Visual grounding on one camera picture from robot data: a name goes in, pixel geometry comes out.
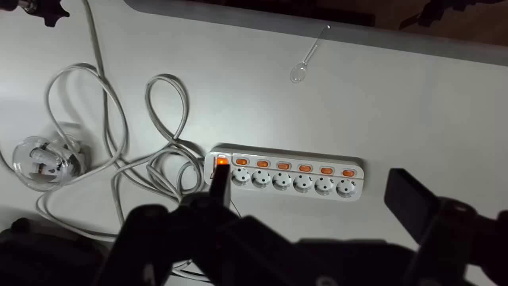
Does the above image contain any white plug in clear wrap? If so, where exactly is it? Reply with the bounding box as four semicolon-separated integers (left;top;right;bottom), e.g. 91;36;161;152
12;133;88;187

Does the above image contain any black star-shaped base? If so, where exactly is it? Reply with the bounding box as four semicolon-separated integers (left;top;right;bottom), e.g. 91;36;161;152
0;0;72;29

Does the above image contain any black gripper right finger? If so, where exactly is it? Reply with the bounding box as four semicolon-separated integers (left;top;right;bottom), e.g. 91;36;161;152
383;167;442;249

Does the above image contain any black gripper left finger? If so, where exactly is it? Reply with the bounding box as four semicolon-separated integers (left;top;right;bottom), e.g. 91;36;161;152
208;162;234;210

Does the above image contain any white six-socket power strip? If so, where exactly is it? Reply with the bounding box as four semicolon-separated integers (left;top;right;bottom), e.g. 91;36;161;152
207;143;367;203

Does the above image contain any white power strip cable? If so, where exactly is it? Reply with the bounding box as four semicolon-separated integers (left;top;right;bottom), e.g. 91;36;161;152
0;0;243;283

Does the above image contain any clear plastic spoon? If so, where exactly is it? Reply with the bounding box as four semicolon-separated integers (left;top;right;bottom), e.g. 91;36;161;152
289;22;335;84

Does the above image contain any grey metal table rail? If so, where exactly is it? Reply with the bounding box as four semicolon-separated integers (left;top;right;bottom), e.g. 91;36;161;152
124;0;508;68

